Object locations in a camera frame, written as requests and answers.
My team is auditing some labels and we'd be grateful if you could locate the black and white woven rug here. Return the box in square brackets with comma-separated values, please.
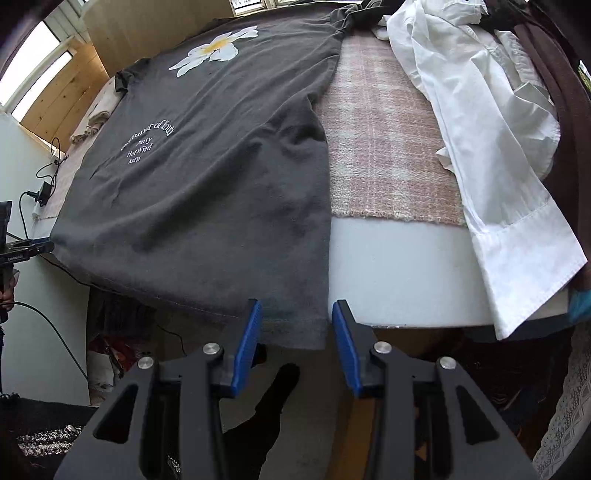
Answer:
[0, 401, 181, 480]

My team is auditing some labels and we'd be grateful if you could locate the wooden framed window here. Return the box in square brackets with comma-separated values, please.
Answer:
[0, 18, 77, 121]

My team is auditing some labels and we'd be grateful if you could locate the teal cloth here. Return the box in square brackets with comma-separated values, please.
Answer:
[570, 286, 591, 325]

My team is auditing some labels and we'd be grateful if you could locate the dark brown cloth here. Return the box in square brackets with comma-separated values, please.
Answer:
[489, 0, 591, 296]

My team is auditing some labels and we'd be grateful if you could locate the cream knit buttoned cardigan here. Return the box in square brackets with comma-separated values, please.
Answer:
[69, 76, 116, 144]

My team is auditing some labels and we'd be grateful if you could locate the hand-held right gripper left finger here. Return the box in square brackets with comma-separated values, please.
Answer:
[53, 298, 263, 480]

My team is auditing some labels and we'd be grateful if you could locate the white foam mattress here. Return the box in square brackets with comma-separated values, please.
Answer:
[325, 215, 571, 330]

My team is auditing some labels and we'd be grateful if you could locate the white button shirt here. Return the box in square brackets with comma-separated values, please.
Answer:
[372, 0, 589, 340]

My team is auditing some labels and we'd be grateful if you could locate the pink plaid blanket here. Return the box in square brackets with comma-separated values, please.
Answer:
[33, 28, 467, 227]

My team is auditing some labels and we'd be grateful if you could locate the dark grey daisy print t-shirt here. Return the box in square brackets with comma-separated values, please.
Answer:
[50, 2, 356, 352]

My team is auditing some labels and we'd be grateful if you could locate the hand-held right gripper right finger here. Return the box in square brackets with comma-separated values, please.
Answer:
[331, 298, 539, 480]

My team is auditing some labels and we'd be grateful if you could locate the person's left hand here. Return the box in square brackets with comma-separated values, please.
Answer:
[0, 270, 19, 321]

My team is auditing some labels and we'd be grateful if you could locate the white lace cloth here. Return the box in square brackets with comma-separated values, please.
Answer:
[531, 323, 591, 480]

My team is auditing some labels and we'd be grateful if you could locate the navy blue cloth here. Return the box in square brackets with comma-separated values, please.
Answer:
[358, 0, 407, 24]

